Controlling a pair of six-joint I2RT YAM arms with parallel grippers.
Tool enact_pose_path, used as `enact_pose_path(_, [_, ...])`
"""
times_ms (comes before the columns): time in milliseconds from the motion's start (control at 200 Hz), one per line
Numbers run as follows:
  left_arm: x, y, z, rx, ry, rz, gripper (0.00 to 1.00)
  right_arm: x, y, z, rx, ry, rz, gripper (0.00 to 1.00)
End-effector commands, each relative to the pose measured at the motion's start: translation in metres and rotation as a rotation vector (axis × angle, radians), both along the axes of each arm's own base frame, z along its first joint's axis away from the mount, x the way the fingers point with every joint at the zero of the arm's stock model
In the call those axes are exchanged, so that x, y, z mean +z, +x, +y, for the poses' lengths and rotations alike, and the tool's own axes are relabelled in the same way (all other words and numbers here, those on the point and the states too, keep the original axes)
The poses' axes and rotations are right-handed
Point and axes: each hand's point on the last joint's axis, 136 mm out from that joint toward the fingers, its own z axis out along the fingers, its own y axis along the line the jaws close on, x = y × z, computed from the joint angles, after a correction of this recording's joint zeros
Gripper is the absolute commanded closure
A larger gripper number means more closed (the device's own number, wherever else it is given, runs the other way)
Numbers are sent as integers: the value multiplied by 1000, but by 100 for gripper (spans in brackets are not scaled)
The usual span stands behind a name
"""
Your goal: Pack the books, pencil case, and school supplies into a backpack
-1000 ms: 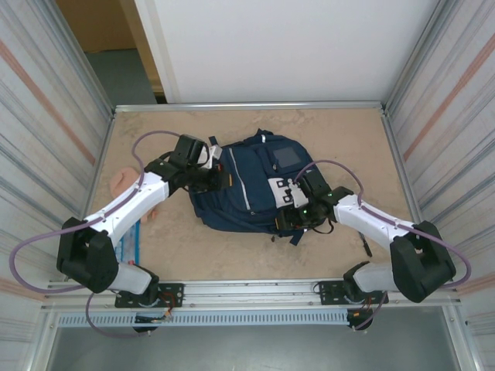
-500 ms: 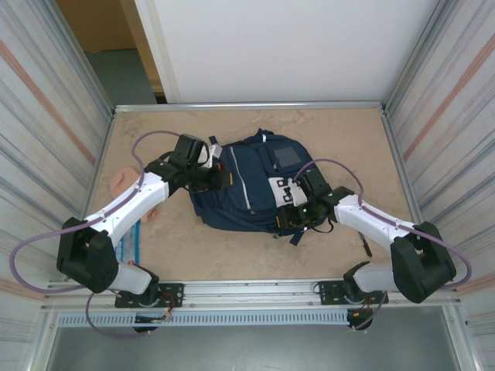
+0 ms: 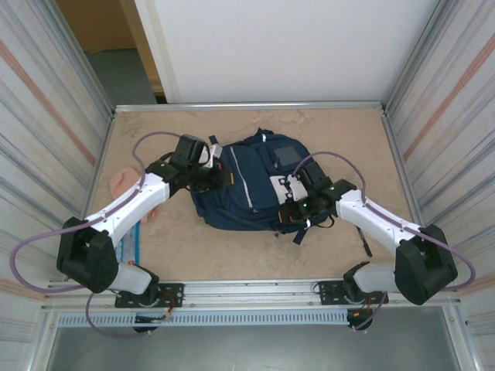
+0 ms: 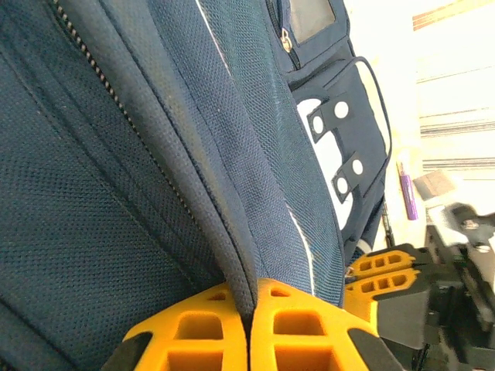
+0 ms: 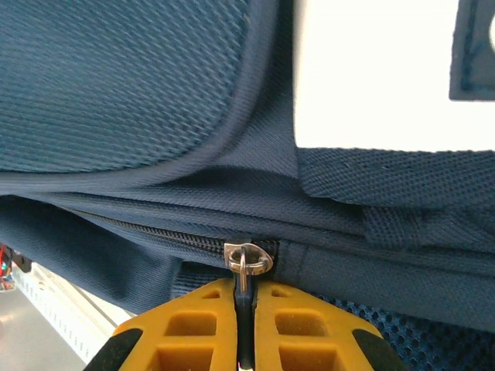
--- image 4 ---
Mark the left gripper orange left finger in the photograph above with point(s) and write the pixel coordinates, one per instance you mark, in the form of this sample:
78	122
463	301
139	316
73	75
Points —
154	340

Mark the purple pen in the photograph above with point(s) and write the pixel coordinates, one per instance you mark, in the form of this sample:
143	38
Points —
409	193

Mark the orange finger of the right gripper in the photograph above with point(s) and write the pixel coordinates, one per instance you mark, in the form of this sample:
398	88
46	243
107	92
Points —
359	305
359	266

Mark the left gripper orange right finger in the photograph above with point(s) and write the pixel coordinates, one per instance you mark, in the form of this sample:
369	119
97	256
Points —
340	340

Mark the navy blue backpack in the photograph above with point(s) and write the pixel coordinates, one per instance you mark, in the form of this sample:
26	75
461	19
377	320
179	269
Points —
116	154

